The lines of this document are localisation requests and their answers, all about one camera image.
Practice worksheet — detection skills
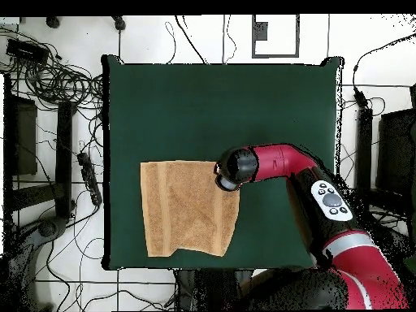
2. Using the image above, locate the orange terry towel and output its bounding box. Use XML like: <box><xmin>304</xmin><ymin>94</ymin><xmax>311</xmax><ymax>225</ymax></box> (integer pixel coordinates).
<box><xmin>140</xmin><ymin>159</ymin><xmax>241</xmax><ymax>258</ymax></box>

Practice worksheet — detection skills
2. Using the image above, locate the dark green table cloth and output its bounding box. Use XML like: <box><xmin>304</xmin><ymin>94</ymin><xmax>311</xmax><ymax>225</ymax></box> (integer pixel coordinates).
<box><xmin>100</xmin><ymin>54</ymin><xmax>344</xmax><ymax>272</ymax></box>

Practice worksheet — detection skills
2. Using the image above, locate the long black power strip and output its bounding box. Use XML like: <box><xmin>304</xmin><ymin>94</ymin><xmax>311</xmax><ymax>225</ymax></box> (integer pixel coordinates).
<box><xmin>76</xmin><ymin>151</ymin><xmax>103</xmax><ymax>207</ymax></box>

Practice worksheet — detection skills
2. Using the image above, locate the black upright bar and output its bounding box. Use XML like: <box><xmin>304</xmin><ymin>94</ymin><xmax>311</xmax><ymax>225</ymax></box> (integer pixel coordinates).
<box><xmin>355</xmin><ymin>106</ymin><xmax>374</xmax><ymax>191</ymax></box>

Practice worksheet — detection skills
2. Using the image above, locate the large black box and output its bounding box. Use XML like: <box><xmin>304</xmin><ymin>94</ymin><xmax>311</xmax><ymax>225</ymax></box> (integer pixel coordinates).
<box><xmin>376</xmin><ymin>108</ymin><xmax>416</xmax><ymax>215</ymax></box>

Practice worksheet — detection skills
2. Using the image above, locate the black power supply box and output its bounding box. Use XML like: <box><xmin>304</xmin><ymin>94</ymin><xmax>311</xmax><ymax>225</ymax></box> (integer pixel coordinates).
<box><xmin>6</xmin><ymin>38</ymin><xmax>50</xmax><ymax>66</ymax></box>

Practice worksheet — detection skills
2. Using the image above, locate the black robot pedestal stand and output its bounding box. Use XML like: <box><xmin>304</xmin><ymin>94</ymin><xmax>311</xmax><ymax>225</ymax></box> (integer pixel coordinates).
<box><xmin>173</xmin><ymin>268</ymin><xmax>254</xmax><ymax>311</ymax></box>

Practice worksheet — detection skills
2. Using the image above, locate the black frame stand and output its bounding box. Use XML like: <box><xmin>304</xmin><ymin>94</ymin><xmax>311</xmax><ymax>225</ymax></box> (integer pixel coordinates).
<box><xmin>2</xmin><ymin>74</ymin><xmax>77</xmax><ymax>222</ymax></box>

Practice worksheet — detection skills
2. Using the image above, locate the grey pedestal leg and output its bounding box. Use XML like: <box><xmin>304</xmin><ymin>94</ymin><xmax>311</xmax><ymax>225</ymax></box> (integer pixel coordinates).
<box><xmin>6</xmin><ymin>215</ymin><xmax>69</xmax><ymax>311</ymax></box>

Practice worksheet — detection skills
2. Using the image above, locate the black inline cable adapter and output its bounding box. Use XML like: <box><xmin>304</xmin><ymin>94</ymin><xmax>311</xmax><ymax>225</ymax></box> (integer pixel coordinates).
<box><xmin>352</xmin><ymin>85</ymin><xmax>370</xmax><ymax>110</ymax></box>

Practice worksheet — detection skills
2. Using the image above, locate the black cable tangle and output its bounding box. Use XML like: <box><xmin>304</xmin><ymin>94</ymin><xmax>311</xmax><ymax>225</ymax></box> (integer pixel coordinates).
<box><xmin>0</xmin><ymin>25</ymin><xmax>105</xmax><ymax>111</ymax></box>

